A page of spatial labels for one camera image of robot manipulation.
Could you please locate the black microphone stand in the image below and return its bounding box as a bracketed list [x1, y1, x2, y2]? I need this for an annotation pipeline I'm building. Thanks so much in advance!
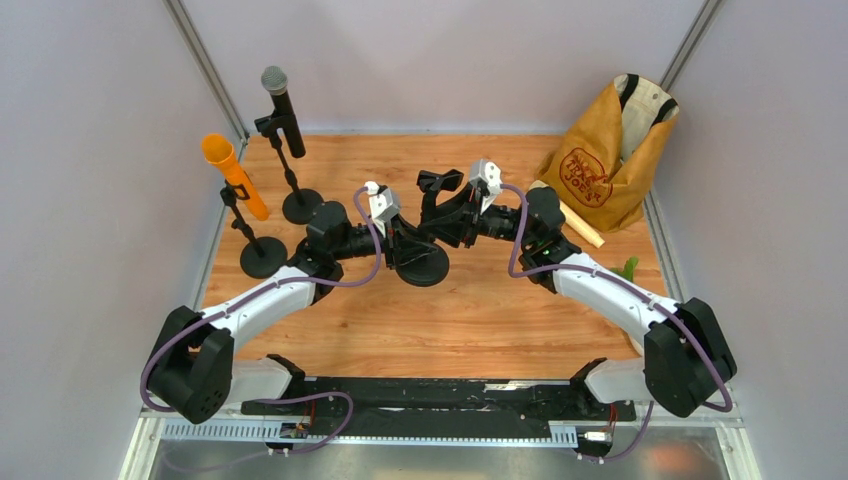
[219, 182, 288, 279]
[390, 169, 464, 287]
[254, 115, 323, 225]

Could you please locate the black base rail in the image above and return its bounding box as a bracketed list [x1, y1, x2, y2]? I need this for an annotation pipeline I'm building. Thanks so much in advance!
[158, 376, 639, 458]

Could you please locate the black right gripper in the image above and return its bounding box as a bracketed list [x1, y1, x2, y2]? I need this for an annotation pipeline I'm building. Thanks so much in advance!
[418, 181, 536, 248]

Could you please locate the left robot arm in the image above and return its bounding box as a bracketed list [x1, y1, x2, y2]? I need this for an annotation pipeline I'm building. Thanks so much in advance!
[140, 201, 450, 424]

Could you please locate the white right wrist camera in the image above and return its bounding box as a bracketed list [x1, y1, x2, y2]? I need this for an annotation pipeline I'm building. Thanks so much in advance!
[469, 159, 502, 213]

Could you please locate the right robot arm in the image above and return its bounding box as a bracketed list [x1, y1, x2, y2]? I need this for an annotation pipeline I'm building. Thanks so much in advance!
[420, 184, 737, 418]

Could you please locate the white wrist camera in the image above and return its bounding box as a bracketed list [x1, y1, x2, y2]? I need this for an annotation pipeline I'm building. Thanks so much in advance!
[364, 181, 401, 236]
[469, 159, 502, 213]

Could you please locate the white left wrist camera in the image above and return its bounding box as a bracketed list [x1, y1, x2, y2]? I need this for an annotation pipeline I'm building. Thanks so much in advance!
[364, 181, 401, 236]

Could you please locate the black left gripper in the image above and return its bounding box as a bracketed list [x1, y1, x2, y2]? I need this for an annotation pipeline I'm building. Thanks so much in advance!
[332, 213, 438, 271]

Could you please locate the cream microphone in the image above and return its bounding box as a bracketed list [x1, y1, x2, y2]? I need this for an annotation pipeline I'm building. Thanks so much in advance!
[554, 192, 605, 248]

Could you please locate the orange microphone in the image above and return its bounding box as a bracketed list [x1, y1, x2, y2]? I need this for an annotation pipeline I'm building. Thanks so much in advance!
[201, 133, 270, 221]

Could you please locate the brown paper bag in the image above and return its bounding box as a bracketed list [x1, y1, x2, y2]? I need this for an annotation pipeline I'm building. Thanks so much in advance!
[535, 74, 680, 233]

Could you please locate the black grey-headed microphone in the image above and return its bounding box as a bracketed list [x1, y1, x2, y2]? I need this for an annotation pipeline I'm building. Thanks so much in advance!
[261, 66, 306, 158]

